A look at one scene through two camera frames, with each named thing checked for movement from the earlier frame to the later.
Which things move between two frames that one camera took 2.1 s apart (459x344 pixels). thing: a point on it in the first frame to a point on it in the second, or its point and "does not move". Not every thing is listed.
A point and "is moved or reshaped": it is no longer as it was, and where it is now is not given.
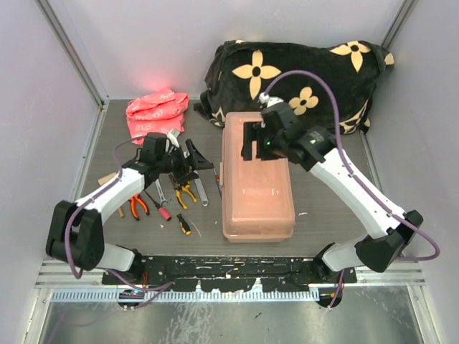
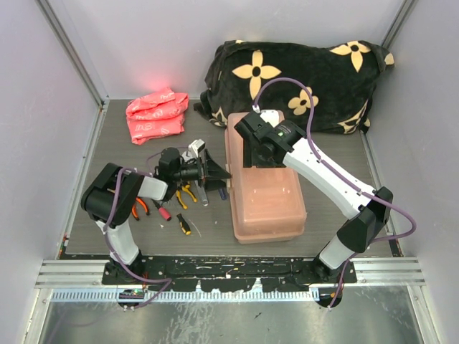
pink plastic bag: [160, 112] does not move
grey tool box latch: [221, 174] is moved or reshaped
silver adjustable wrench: [201, 192] does not move
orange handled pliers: [133, 201] does not move
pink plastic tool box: [257, 196] is moved or reshaped
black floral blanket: [243, 70] does not move
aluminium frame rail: [407, 275] does not move
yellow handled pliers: [185, 188] does not move
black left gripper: [180, 175] to [214, 170]
